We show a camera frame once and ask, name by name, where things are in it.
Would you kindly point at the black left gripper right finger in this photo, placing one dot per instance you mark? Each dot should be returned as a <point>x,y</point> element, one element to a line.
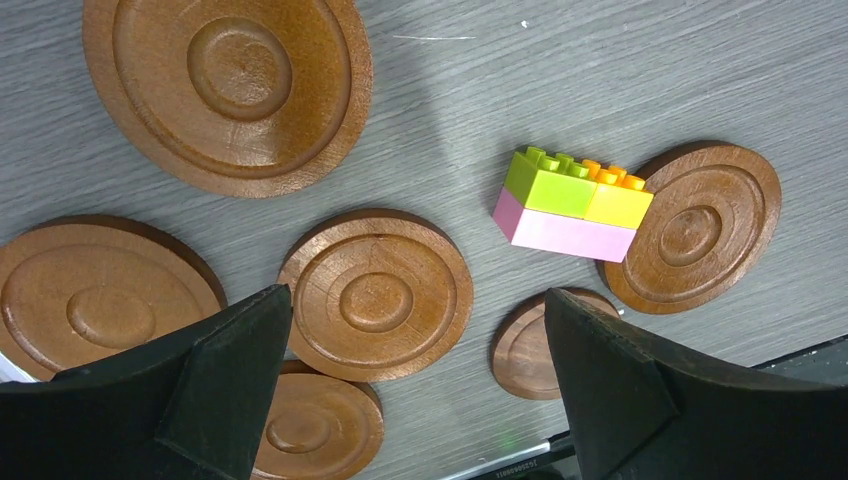
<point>640,406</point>

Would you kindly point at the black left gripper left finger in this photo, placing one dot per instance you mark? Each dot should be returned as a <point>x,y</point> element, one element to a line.
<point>189,405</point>

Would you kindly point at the large brown wooden coaster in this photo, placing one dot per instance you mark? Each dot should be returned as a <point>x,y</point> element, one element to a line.
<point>251,99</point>

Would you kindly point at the dark brown wooden coaster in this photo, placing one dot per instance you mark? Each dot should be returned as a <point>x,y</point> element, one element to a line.
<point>520,359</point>

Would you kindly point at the pink green yellow toy block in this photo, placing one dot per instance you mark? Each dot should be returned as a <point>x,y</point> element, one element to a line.
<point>564,205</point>

